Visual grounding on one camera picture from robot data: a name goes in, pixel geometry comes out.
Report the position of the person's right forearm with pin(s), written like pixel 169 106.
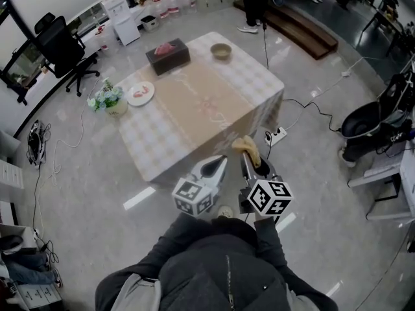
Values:
pixel 269 238

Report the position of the white water dispenser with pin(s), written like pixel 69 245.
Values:
pixel 124 24

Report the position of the person's dark gray jacket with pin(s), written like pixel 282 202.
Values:
pixel 227 277

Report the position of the black dining table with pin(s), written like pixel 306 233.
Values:
pixel 386 18

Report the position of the person's black trousers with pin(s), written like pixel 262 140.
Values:
pixel 233 225

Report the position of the white waste bin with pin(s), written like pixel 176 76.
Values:
pixel 149 24

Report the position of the black office chair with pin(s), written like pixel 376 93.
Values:
pixel 61 50

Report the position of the black bag with white print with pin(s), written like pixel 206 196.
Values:
pixel 36 141

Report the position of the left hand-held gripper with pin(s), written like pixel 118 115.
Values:
pixel 189 191

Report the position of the pink tissue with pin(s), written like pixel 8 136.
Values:
pixel 166 48

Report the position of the tan fibrous loofah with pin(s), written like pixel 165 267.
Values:
pixel 248 146

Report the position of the person's light shoe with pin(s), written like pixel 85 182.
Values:
pixel 226 211

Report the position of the olive ceramic bowl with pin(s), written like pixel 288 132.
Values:
pixel 220 51

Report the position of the table with checked tablecloth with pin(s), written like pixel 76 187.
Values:
pixel 194 109

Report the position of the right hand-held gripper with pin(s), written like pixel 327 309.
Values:
pixel 269 193

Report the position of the white round plate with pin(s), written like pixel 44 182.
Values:
pixel 136 100

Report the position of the white printed box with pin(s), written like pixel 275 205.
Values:
pixel 39 295

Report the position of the clear jug with red label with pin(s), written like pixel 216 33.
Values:
pixel 103 41

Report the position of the black tissue box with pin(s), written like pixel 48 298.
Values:
pixel 168 62

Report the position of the potted blue white flowers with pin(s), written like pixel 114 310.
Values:
pixel 111 100

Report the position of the person's left forearm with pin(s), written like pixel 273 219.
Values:
pixel 178 238

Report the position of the white power strip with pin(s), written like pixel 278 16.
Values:
pixel 275 136

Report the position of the white work desk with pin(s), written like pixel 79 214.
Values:
pixel 386 170

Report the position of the pink shrimp pieces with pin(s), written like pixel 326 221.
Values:
pixel 141 91

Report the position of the row of clear water jugs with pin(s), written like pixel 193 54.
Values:
pixel 175 5

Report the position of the wooden step platform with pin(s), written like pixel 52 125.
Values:
pixel 291 28

